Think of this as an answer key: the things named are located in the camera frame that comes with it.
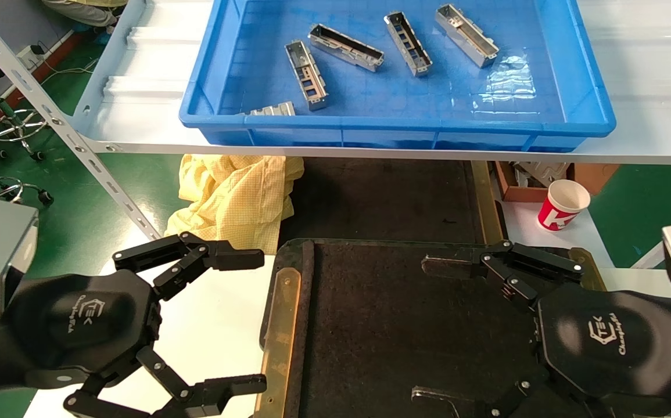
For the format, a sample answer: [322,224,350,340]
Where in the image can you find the white shelf bar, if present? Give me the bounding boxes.
[631,203,671,269]

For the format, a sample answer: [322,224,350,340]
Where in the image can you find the grey perforated shelf bar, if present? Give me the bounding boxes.
[0,0,162,242]

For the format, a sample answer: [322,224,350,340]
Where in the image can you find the white floor cable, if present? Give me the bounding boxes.
[42,55,101,82]

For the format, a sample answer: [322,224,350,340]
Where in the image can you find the black mat with brass strip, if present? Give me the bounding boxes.
[280,157,507,244]

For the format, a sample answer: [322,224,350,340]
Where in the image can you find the red and white paper cup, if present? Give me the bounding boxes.
[537,179,591,232]

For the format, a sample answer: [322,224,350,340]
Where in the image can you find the black work mat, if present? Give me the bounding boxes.
[260,238,667,418]

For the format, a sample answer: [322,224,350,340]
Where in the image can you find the person in pale workwear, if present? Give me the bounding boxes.
[42,0,130,28]

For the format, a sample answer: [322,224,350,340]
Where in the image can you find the clear plastic film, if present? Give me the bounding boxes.
[473,53,536,108]

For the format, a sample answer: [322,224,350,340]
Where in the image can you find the brown cardboard box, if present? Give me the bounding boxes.
[493,161,620,203]

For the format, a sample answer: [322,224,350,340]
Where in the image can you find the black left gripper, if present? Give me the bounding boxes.
[4,231,267,418]

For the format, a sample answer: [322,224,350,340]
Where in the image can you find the slotted silver metal channel part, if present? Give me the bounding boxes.
[383,10,433,78]

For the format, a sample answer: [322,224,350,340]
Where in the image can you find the small silver metal part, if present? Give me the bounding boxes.
[241,101,296,117]

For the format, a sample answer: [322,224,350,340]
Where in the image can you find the yellow cloth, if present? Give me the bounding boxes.
[164,154,305,255]

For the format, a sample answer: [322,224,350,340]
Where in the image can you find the white power strip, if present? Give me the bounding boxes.
[17,44,45,67]

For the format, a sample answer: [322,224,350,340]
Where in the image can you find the white metal shelf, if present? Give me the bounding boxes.
[71,0,671,166]

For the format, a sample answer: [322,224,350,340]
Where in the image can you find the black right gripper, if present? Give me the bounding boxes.
[411,241,671,418]

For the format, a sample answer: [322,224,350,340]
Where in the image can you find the metal parts in cardboard box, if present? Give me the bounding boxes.
[514,163,569,188]

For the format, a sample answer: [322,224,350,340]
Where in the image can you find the blue plastic tray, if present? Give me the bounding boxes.
[178,0,616,153]

